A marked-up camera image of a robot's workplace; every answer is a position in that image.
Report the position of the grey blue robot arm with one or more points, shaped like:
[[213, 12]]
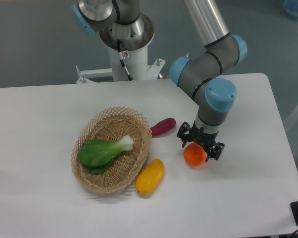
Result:
[[126, 33]]

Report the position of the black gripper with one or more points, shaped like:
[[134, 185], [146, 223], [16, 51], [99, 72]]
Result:
[[204, 135]]

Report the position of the purple sweet potato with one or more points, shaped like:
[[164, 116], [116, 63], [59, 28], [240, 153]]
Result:
[[163, 127]]

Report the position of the green bok choy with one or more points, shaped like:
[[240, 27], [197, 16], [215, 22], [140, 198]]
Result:
[[98, 155]]

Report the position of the woven wicker basket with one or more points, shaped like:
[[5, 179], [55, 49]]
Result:
[[113, 124]]

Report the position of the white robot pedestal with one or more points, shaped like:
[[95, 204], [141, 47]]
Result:
[[134, 63]]

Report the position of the orange fruit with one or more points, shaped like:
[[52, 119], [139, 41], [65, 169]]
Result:
[[194, 154]]

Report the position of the yellow mango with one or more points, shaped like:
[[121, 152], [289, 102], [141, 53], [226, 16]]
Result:
[[148, 180]]

